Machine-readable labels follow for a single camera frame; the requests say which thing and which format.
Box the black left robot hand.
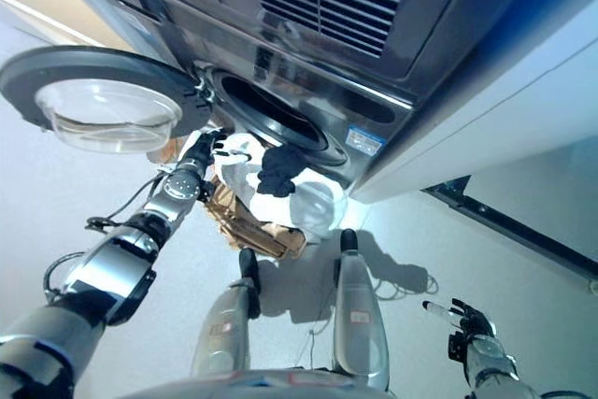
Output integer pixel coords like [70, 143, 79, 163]
[184, 130, 253, 180]

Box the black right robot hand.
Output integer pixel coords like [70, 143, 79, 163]
[422, 298, 496, 363]

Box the black garment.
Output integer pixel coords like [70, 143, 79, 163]
[255, 144, 305, 198]

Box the brown wicker laundry basket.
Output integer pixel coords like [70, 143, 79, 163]
[147, 136, 307, 260]

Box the dark grey washing machine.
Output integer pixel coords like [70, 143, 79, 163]
[116, 0, 417, 202]

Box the silver right robot leg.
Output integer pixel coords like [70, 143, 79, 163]
[332, 228, 392, 391]

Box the silver robot leg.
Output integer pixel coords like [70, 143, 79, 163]
[190, 249, 263, 377]
[332, 228, 392, 391]

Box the white garment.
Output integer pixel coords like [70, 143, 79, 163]
[186, 130, 349, 246]

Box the round glass washer door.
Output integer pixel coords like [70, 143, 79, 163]
[0, 45, 214, 155]

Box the silver left robot leg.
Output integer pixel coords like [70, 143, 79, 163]
[190, 249, 263, 377]

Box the blue white washer label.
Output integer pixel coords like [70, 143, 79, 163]
[345, 125, 388, 153]

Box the white counter cabinet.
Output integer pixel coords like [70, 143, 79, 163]
[0, 0, 136, 52]

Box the grey robot torso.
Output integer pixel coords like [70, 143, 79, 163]
[121, 368, 398, 399]

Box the white cabinet surround panel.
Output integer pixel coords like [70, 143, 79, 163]
[349, 0, 598, 204]

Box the thin floor cable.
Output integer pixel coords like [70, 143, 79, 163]
[298, 272, 440, 372]

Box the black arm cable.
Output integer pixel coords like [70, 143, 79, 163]
[42, 174, 164, 305]

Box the black floor rail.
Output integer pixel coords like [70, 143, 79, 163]
[422, 177, 598, 281]

